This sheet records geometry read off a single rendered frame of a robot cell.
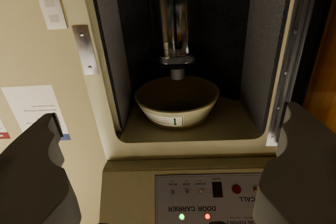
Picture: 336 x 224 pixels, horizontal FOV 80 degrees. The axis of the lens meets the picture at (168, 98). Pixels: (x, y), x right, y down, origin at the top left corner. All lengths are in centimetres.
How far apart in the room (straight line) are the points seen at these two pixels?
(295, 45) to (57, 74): 78
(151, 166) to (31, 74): 68
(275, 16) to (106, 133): 32
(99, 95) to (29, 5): 57
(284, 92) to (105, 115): 29
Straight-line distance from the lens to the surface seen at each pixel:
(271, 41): 34
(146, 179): 39
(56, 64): 87
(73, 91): 89
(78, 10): 31
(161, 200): 39
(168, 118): 36
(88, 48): 32
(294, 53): 34
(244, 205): 40
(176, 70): 39
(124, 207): 40
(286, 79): 35
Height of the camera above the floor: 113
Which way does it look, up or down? 27 degrees up
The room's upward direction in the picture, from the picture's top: 176 degrees clockwise
